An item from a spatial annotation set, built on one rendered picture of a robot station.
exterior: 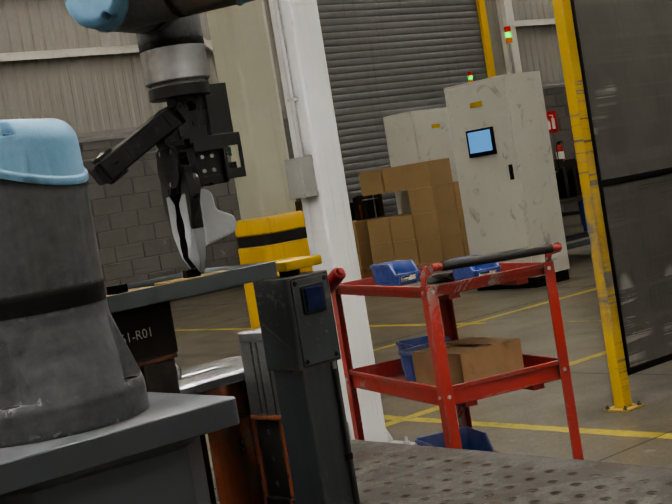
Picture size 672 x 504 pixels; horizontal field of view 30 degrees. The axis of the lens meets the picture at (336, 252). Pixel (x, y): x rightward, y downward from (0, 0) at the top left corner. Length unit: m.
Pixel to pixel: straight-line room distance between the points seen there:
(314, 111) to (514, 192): 6.32
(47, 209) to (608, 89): 5.32
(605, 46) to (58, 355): 5.38
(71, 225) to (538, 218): 11.03
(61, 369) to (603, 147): 5.25
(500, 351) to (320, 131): 2.03
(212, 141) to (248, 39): 7.47
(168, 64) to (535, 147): 10.58
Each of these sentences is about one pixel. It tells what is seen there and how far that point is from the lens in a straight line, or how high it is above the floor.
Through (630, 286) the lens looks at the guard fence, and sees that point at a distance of 6.11.
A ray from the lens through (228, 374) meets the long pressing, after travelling 1.78.
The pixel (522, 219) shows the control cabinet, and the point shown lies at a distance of 11.78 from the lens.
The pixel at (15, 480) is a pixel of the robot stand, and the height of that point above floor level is 1.09.
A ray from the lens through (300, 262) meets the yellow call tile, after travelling 1.51.
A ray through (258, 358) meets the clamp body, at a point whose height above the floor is 1.02.
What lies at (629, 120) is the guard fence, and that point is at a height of 1.32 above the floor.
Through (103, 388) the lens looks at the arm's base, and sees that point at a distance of 0.90.
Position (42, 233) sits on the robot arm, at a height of 1.24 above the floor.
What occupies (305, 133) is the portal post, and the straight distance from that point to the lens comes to 5.63.
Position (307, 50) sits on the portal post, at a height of 1.85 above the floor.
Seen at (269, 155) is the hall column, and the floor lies 1.52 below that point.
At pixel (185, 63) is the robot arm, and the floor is 1.40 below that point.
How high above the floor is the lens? 1.24
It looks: 3 degrees down
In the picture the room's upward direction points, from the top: 9 degrees counter-clockwise
